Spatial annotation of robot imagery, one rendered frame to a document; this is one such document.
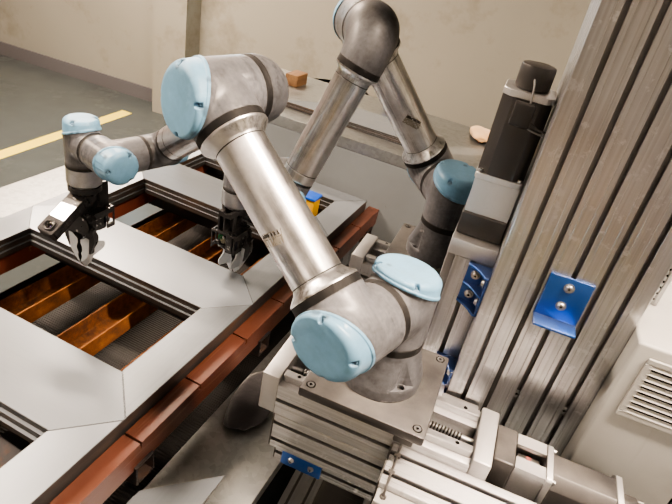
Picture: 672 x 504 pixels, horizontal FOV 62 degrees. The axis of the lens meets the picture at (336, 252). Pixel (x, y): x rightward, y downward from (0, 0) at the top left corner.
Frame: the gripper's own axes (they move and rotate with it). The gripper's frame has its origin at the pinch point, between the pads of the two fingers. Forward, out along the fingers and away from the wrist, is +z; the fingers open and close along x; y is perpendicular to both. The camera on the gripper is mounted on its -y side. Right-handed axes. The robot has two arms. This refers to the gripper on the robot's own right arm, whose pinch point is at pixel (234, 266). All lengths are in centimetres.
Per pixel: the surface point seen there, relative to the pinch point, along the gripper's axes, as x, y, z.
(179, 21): -228, -266, 9
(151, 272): -15.4, 15.0, 0.7
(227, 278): 1.0, 4.8, 0.7
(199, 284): -2.9, 11.5, 0.7
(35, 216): -57, 14, 1
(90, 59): -334, -278, 67
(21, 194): -86, -5, 11
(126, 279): -19.3, 19.7, 2.1
